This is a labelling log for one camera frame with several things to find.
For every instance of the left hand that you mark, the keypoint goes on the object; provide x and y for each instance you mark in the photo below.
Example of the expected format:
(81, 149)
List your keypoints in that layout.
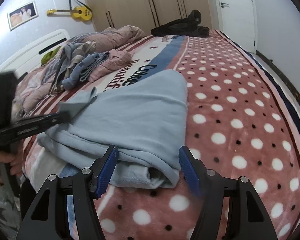
(15, 161)

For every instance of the green pillow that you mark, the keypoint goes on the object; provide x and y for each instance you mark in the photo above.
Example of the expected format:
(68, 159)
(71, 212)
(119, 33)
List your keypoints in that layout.
(49, 55)

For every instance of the striped polka-dot bed blanket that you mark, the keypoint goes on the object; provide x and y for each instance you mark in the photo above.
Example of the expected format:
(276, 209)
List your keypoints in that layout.
(237, 125)

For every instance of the light blue pants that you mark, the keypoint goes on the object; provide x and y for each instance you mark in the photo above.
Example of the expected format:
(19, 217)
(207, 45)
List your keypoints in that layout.
(146, 121)

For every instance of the dark skirting board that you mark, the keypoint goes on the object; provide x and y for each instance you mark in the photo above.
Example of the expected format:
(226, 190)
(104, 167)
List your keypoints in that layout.
(282, 76)

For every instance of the yellow ukulele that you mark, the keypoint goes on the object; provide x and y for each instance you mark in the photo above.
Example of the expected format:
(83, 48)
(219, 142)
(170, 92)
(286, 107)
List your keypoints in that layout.
(81, 12)

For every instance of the white headboard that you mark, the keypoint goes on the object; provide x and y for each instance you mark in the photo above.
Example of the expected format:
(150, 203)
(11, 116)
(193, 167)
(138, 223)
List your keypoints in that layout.
(29, 57)

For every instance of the pink checked garment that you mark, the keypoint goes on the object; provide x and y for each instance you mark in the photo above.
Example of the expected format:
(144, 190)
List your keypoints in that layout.
(116, 60)

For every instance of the white door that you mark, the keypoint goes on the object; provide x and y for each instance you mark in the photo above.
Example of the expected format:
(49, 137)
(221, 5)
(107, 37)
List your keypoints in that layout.
(239, 23)

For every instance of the blue folded garment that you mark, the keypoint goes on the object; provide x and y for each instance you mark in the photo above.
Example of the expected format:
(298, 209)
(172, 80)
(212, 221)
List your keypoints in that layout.
(83, 69)

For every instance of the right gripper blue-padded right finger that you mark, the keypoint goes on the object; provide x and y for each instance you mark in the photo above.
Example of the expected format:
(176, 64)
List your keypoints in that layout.
(247, 215)

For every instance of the pink striped quilt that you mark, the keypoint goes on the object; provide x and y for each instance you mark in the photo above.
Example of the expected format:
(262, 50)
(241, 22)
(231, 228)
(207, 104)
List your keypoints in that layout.
(47, 79)

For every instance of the framed wall photo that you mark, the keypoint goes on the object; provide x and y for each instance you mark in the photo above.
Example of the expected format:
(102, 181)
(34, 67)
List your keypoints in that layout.
(22, 15)

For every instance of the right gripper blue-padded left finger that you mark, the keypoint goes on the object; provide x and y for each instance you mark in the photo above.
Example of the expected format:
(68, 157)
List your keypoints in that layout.
(48, 217)

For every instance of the wooden wardrobe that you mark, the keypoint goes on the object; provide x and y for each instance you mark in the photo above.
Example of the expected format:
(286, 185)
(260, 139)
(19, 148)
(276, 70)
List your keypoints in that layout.
(145, 14)

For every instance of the grey-blue denim garment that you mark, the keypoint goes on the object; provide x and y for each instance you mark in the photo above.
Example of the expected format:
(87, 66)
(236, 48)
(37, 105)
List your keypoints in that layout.
(65, 60)

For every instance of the black jacket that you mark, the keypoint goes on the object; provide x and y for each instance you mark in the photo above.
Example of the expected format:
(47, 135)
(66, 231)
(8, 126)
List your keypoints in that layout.
(189, 26)

